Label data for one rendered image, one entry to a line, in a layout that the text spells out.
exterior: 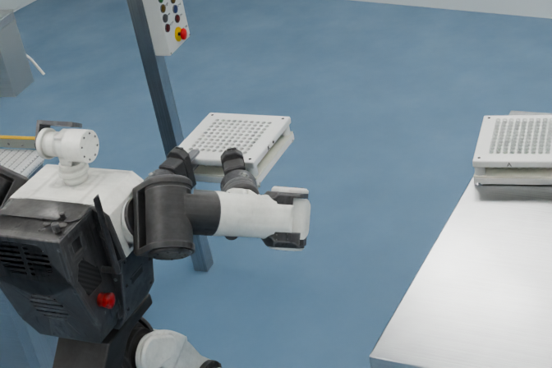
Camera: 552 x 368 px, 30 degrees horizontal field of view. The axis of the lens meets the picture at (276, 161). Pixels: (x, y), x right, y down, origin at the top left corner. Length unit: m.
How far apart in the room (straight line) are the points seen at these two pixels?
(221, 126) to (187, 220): 0.81
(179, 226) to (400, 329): 0.57
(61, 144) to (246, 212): 0.39
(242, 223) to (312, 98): 3.23
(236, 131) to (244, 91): 2.71
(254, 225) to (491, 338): 0.56
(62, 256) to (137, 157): 3.09
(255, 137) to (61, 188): 0.72
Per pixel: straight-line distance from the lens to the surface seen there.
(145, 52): 3.65
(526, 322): 2.26
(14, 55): 3.07
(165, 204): 1.98
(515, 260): 2.43
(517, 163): 2.66
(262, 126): 2.72
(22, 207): 2.09
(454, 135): 4.73
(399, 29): 5.89
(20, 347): 3.44
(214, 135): 2.73
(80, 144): 2.04
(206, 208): 2.00
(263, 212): 2.05
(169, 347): 2.36
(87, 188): 2.09
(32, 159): 3.18
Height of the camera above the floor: 2.30
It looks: 29 degrees down
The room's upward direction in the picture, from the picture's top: 11 degrees counter-clockwise
